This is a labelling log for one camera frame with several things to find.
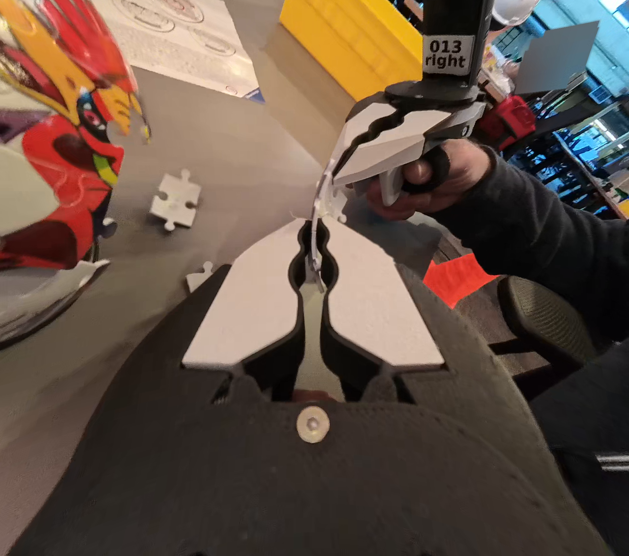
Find metal storage shelf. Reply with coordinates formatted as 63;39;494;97
501;89;629;222

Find yellow plastic bin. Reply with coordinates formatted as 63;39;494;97
279;0;429;102

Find colourful puzzle ball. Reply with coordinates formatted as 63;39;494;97
0;0;151;271

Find black mesh office chair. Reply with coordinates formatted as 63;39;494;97
490;275;616;402

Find orange floor tape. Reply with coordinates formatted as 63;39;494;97
423;253;500;310

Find person's right forearm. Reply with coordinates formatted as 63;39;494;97
435;145;629;345

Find person's legs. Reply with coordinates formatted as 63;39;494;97
530;344;629;556

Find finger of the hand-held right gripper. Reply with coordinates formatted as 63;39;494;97
325;93;408;180
332;110;454;189

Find red tool bag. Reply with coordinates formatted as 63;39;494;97
479;94;537;154

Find white puzzle piece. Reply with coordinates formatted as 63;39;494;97
186;261;215;294
149;169;203;232
310;162;348;225

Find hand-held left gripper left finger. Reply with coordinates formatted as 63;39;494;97
182;219;308;402

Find person's right hand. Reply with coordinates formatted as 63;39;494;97
366;138;495;222

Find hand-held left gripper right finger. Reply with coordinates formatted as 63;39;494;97
318;217;446;400

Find white instruction sheet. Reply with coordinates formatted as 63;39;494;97
81;0;267;104

